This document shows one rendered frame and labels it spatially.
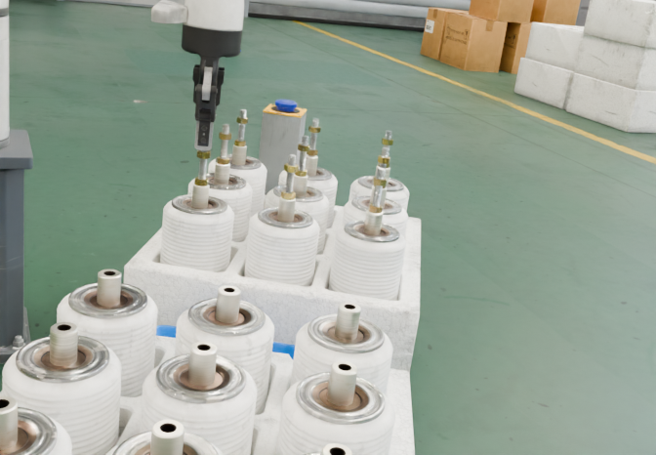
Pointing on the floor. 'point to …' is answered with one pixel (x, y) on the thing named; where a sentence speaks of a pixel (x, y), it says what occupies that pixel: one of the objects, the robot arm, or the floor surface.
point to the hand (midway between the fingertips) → (204, 134)
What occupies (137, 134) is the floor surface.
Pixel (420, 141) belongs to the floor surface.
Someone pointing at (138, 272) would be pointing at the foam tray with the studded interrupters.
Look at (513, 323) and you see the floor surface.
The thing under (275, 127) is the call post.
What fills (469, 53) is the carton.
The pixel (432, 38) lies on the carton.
